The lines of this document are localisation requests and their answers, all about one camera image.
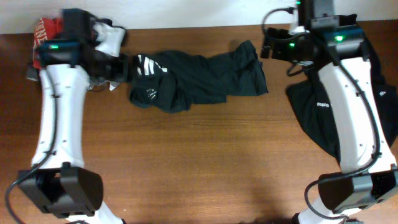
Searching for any black t-shirt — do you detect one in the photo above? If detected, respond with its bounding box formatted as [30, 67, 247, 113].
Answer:
[286, 39, 397, 162]

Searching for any grey garment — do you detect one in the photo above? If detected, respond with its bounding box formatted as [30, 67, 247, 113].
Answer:
[25, 63, 39, 82]

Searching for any red t-shirt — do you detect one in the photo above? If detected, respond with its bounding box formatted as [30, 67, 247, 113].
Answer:
[32, 17, 63, 69]

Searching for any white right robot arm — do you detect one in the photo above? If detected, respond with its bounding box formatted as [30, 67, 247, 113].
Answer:
[261, 1, 397, 224]

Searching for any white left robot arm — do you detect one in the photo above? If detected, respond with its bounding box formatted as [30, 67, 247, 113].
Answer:
[16, 8, 130, 223]

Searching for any dark green t-shirt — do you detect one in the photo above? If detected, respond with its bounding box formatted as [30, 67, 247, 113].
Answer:
[129, 40, 268, 113]

